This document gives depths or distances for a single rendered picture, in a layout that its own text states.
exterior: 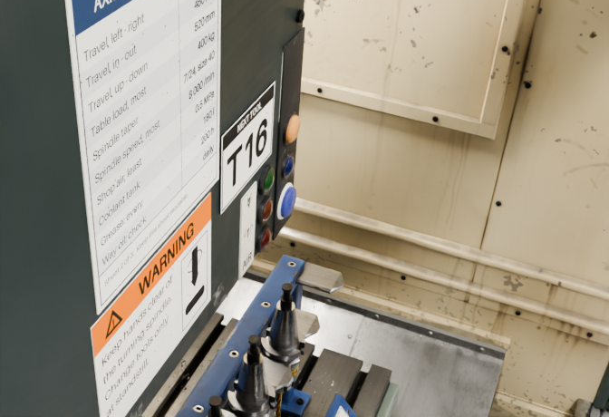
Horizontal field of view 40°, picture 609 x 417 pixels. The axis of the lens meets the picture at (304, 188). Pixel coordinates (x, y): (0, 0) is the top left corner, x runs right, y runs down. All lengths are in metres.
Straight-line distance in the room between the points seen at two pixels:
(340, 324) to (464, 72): 0.64
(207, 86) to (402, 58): 0.94
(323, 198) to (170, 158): 1.16
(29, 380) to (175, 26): 0.21
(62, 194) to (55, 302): 0.06
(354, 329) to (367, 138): 0.45
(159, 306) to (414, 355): 1.24
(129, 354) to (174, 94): 0.17
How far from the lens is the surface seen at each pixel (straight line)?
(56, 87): 0.41
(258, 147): 0.68
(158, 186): 0.53
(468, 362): 1.79
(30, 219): 0.42
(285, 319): 1.17
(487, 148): 1.52
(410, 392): 1.76
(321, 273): 1.34
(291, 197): 0.78
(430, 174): 1.57
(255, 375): 1.10
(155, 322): 0.59
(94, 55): 0.43
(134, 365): 0.58
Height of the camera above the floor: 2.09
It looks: 35 degrees down
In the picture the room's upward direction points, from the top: 5 degrees clockwise
